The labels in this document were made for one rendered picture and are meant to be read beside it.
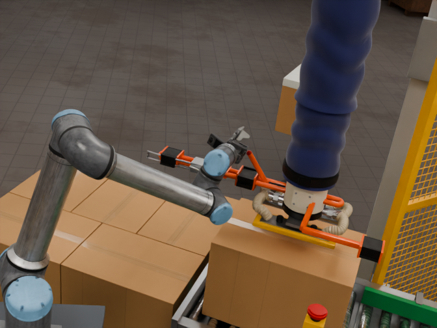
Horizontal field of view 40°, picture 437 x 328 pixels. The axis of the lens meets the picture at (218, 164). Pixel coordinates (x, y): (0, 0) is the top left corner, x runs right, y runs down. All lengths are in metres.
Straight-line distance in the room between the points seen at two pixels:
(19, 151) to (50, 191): 3.10
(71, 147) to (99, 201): 1.63
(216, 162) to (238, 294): 0.69
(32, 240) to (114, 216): 1.24
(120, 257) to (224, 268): 0.68
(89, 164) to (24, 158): 3.19
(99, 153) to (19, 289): 0.57
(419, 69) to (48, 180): 1.93
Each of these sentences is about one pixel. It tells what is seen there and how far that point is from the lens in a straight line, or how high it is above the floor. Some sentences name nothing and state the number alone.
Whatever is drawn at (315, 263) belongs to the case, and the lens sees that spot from 2.53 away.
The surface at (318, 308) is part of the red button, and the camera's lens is 2.18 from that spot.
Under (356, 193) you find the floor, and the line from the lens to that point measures 5.03.
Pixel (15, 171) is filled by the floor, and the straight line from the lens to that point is 4.86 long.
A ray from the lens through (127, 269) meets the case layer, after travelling 2.99.
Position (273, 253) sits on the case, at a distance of 2.52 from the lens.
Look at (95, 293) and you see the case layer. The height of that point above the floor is 0.44.
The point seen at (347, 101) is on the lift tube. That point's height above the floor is 1.65.
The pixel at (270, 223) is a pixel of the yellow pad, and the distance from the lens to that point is 2.46.
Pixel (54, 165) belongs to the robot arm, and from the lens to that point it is 2.00.
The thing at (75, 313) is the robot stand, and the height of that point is 0.75.
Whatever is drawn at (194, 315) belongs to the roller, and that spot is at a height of 0.55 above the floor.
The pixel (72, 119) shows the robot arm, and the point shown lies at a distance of 1.94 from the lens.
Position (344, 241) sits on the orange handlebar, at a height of 1.19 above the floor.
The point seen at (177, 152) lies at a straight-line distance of 2.61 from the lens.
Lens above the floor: 2.44
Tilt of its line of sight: 29 degrees down
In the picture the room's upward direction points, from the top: 7 degrees clockwise
